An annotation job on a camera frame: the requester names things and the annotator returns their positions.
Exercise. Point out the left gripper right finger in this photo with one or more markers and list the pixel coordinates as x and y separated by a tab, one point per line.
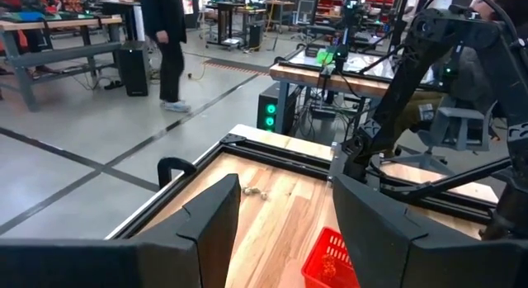
375	238

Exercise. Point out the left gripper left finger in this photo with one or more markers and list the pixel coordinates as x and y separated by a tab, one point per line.
210	230

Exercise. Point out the small beige skull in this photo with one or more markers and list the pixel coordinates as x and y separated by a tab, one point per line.
251	190

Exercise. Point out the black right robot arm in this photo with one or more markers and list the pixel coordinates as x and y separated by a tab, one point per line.
408	77

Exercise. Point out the red plastic basket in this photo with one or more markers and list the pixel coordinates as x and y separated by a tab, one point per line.
313	273

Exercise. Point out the computer tower green fans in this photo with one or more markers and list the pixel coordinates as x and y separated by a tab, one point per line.
270	114

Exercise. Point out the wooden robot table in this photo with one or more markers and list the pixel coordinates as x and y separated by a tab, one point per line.
330	79

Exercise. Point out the black computer tower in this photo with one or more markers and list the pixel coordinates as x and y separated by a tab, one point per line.
134	69

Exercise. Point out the person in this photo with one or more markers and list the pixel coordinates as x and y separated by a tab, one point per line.
468	77
165	15

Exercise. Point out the grey workbench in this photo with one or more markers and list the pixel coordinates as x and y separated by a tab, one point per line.
62	23

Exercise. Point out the black frame clamp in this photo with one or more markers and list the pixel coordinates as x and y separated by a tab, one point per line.
177	162

